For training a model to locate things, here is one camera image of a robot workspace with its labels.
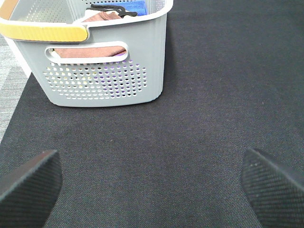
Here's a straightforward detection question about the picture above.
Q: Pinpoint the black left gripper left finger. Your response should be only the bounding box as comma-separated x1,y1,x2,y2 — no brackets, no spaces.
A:
0,150,63,228

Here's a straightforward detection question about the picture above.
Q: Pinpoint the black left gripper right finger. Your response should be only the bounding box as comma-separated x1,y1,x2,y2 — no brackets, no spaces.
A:
241,148,304,228

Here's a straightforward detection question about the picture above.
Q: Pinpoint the black table mat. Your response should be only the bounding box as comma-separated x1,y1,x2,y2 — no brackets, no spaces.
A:
0,0,304,228

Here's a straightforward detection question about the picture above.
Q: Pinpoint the brown towel in basket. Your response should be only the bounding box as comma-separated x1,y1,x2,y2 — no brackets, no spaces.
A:
51,9,126,58

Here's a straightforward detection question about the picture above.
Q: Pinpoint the grey perforated plastic basket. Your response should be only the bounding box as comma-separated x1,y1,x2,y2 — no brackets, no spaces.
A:
0,0,173,107

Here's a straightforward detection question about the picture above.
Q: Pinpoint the blue towel in basket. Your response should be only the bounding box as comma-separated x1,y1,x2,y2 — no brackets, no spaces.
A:
123,0,148,16

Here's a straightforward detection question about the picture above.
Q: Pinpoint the yellow basket handle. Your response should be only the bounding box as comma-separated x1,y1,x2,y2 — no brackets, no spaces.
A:
0,23,88,42

